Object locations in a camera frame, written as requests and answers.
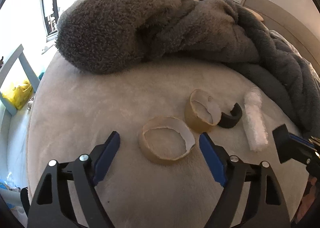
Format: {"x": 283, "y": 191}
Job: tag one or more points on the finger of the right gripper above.
{"x": 290, "y": 146}

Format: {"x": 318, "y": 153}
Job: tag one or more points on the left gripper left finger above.
{"x": 52, "y": 202}

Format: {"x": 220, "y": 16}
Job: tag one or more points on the black tape roll piece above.
{"x": 231, "y": 119}

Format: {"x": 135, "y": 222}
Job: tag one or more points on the brown tape roll core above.
{"x": 192, "y": 116}

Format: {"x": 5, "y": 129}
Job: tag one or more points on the clear plastic snack wrapper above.
{"x": 7, "y": 183}

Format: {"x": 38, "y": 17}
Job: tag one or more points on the blue patterned duvet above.
{"x": 298, "y": 48}

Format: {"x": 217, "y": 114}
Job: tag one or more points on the bed with grey sheet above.
{"x": 151, "y": 182}

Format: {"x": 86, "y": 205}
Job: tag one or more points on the light blue side table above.
{"x": 14, "y": 70}

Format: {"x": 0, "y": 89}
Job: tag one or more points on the yellow plastic bag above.
{"x": 19, "y": 95}

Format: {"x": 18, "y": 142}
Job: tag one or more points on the beige pillow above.
{"x": 258, "y": 16}

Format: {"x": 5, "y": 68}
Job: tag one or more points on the grey fluffy blanket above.
{"x": 107, "y": 36}

